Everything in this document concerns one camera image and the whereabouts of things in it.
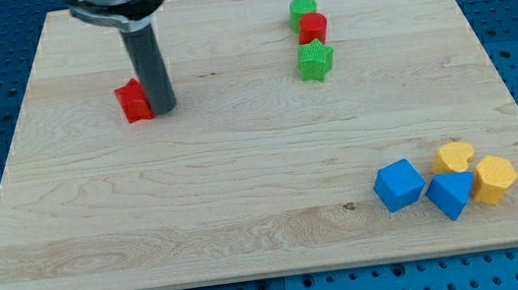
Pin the green star block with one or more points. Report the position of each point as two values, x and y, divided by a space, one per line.
315 60

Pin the red star block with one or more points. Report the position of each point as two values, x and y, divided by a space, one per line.
133 102

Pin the light wooden board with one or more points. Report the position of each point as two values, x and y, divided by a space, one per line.
255 173

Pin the red cylinder block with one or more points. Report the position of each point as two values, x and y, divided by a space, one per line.
312 26

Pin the blue cube block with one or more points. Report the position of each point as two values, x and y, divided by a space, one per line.
398 184

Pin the green cylinder block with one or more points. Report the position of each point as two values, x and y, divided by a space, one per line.
298 9

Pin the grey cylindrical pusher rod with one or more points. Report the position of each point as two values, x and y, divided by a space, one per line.
146 57

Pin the yellow heart block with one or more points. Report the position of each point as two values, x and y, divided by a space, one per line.
453 157

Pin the blue triangular prism block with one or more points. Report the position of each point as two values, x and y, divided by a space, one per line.
450 192

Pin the yellow hexagon block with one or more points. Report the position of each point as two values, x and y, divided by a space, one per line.
494 176

